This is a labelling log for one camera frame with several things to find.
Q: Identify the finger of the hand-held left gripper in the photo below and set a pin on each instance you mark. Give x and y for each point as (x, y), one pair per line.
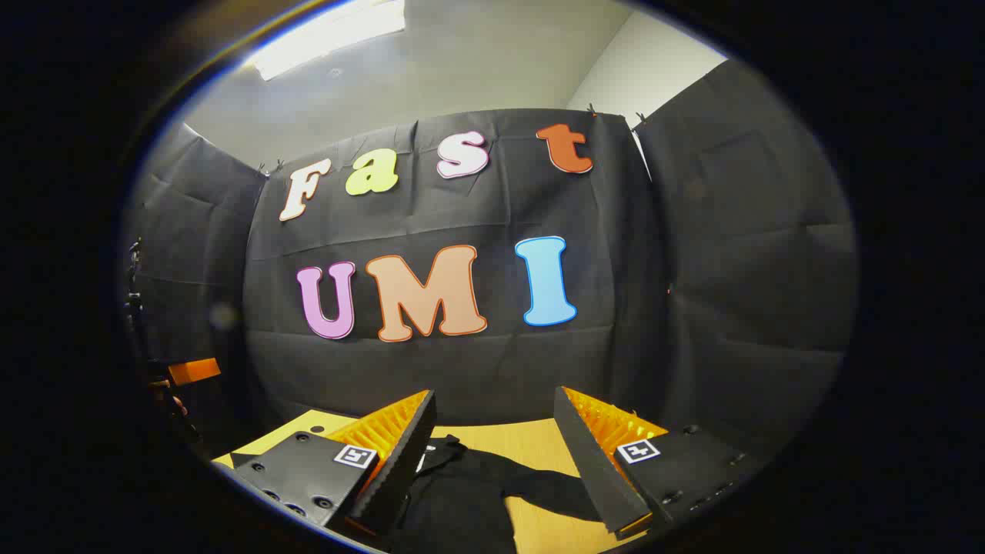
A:
(194, 371)

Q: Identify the black backdrop cloth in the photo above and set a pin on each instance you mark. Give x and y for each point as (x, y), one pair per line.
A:
(492, 362)

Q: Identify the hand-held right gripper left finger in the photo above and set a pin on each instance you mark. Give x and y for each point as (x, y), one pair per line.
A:
(408, 454)

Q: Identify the black buttoned shirt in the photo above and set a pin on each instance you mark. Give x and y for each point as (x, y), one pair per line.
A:
(462, 500)

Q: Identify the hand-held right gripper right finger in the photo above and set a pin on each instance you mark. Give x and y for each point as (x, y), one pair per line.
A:
(585, 462)

